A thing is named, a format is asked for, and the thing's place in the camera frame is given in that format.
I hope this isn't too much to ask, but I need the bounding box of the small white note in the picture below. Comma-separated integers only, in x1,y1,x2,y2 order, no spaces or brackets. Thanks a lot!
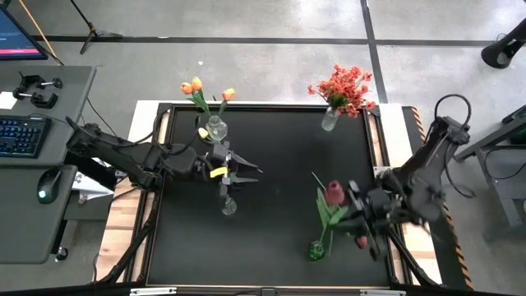
0,90,18,110

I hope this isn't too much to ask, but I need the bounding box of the round cut-crystal vase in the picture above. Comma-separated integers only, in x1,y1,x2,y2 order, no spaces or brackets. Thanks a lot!
204,114,229,143

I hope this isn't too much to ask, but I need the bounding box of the white paper sheet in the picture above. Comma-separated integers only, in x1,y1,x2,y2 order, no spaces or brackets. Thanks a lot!
70,170,116,206

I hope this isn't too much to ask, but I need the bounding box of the backlit computer keyboard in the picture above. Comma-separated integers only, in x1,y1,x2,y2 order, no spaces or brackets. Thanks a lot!
0,114,53,160

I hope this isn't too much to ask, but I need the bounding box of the black yellow hazard strip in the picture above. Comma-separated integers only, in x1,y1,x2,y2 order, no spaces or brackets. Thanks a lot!
406,105,474,291

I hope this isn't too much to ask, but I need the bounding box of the orange blossom spray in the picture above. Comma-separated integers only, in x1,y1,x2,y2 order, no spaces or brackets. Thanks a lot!
328,63,374,98
307,80,342,110
336,96,377,119

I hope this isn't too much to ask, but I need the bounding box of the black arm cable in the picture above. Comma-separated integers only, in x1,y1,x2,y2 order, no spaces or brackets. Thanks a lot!
65,104,203,156
434,93,477,199

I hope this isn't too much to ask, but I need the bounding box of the black teal-edged device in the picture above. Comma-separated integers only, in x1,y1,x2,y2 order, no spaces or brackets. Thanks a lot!
501,104,526,145

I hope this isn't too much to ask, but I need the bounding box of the black diagonal strut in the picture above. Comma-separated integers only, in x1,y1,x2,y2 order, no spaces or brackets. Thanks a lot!
98,192,165,285
385,229,441,288

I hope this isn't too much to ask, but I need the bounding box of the computer monitor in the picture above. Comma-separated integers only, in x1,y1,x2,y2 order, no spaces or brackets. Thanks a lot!
0,6,49,62

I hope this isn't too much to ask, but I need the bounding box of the black computer mouse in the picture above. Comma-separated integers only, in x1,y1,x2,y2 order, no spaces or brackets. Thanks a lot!
35,167,63,206

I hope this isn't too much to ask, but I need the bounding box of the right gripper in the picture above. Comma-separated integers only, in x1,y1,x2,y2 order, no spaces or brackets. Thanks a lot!
328,179,395,261

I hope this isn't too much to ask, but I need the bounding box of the black tripod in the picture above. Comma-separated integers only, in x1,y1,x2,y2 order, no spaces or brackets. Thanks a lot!
68,0,124,55

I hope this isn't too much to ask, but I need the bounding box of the black floor stand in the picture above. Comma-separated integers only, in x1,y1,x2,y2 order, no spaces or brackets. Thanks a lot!
480,18,526,70

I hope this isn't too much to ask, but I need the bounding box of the green glass vase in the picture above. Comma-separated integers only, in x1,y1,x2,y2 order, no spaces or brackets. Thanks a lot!
307,240,327,262

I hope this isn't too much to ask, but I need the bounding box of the orange artificial tulip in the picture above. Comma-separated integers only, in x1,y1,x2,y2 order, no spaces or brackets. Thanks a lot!
179,81,213,118
191,76,214,118
216,87,237,120

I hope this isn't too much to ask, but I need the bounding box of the slim cut-crystal vase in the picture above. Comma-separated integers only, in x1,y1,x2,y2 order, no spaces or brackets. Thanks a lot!
321,105,342,132

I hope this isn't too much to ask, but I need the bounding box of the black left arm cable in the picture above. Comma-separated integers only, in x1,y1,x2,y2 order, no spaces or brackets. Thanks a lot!
65,104,203,156

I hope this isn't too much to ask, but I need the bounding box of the grey desk panel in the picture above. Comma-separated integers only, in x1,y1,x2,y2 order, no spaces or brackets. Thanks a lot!
0,164,79,265
0,64,98,168

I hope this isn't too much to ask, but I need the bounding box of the silver edge bracket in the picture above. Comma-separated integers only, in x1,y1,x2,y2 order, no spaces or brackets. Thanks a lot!
129,287,178,296
359,289,408,296

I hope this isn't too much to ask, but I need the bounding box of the grey metal side table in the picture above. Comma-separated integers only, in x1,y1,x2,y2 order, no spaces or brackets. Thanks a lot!
454,104,526,231

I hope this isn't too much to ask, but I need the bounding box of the smooth clear glass carafe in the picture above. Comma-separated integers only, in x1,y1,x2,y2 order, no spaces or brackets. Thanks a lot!
220,195,238,217

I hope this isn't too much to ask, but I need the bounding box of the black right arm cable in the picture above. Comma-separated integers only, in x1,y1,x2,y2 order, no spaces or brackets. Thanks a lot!
434,93,477,199

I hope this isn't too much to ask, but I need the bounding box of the black screw clamp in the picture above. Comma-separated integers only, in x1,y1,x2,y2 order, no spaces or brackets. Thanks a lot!
12,87,59,110
18,72,65,92

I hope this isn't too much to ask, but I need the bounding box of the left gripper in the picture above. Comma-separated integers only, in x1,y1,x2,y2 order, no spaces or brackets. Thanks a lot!
196,141,264,199

